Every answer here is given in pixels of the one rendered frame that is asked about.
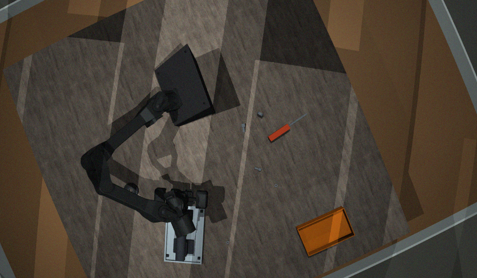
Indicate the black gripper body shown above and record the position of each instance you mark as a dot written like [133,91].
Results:
[201,197]

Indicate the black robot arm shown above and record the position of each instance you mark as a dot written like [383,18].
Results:
[94,161]

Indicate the orange rectangular tray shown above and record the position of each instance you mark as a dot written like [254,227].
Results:
[325,231]

